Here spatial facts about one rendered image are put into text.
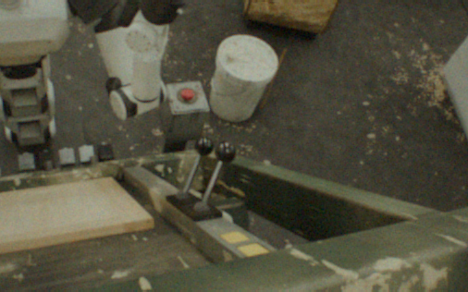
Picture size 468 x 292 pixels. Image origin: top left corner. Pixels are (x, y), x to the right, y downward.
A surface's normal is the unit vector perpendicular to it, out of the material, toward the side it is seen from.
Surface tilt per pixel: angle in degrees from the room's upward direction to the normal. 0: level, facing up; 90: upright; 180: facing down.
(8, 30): 68
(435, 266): 38
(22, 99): 25
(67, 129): 0
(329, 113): 0
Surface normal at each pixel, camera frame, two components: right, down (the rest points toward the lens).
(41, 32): 0.35, 0.56
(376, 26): 0.22, -0.54
